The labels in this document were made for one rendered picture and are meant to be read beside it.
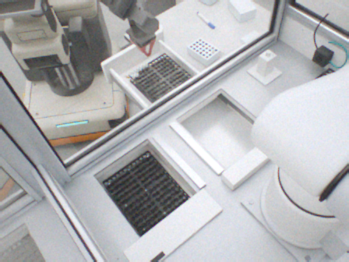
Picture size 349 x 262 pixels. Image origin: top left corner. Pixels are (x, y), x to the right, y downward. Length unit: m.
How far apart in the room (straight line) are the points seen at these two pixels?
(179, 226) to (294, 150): 0.56
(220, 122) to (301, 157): 0.84
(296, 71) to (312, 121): 0.85
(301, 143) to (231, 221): 0.56
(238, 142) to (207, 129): 0.12
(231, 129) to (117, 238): 0.55
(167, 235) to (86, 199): 0.26
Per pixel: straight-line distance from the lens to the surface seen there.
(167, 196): 1.05
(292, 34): 1.36
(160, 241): 0.95
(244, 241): 0.96
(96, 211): 1.02
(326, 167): 0.44
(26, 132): 0.87
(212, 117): 1.28
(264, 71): 1.23
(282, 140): 0.46
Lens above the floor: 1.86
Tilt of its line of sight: 56 degrees down
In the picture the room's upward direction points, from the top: 7 degrees counter-clockwise
